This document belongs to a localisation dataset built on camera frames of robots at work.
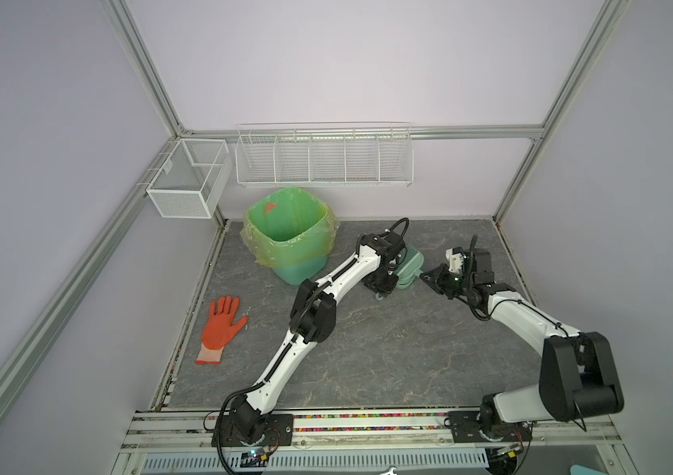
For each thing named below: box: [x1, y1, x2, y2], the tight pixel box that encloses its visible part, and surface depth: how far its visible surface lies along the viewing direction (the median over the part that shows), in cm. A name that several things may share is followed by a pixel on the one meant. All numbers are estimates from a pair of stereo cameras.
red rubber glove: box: [195, 295, 249, 366], surface depth 92 cm
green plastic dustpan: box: [392, 244, 425, 290], surface depth 98 cm
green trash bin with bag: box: [239, 187, 341, 286], surface depth 91 cm
